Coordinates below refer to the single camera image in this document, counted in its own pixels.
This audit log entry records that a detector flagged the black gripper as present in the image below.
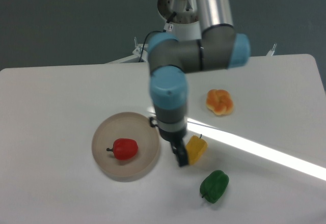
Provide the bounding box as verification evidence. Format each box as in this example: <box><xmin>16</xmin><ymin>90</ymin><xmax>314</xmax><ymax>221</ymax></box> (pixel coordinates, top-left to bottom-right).
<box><xmin>149</xmin><ymin>117</ymin><xmax>189</xmax><ymax>167</ymax></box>

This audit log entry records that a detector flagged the red toy bell pepper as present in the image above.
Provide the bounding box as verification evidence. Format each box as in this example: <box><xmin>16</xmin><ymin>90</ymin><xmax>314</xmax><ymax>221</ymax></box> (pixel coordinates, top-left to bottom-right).
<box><xmin>106</xmin><ymin>138</ymin><xmax>138</xmax><ymax>160</ymax></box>

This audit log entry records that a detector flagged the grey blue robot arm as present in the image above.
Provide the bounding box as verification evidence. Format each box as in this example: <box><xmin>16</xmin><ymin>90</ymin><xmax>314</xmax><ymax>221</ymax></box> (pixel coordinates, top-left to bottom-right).
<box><xmin>147</xmin><ymin>0</ymin><xmax>251</xmax><ymax>166</ymax></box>

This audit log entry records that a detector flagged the yellow toy bell pepper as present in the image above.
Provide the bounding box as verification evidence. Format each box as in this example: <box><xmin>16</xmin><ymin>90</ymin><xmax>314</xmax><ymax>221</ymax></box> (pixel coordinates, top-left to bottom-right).
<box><xmin>185</xmin><ymin>135</ymin><xmax>208</xmax><ymax>165</ymax></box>

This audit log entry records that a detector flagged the beige round plate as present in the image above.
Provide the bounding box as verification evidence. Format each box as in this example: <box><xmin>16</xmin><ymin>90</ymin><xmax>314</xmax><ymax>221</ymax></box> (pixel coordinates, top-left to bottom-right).
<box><xmin>92</xmin><ymin>112</ymin><xmax>160</xmax><ymax>182</ymax></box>

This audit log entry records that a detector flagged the green toy bell pepper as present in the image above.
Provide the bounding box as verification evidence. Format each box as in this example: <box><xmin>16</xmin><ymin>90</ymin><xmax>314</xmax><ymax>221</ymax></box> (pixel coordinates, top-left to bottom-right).
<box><xmin>200</xmin><ymin>170</ymin><xmax>229</xmax><ymax>204</ymax></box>

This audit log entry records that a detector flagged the orange knotted bread roll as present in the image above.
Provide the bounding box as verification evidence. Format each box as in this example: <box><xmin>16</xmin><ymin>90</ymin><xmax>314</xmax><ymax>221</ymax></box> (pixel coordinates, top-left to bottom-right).
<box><xmin>206</xmin><ymin>89</ymin><xmax>234</xmax><ymax>116</ymax></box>

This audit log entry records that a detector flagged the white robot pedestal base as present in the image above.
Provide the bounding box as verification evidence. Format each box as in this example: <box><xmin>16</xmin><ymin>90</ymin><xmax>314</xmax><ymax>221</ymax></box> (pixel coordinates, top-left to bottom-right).
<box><xmin>105</xmin><ymin>0</ymin><xmax>278</xmax><ymax>64</ymax></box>

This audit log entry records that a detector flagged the black cable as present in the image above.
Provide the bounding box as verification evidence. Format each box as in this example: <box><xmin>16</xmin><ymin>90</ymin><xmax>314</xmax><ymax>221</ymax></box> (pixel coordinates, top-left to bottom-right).
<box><xmin>139</xmin><ymin>11</ymin><xmax>178</xmax><ymax>62</ymax></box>

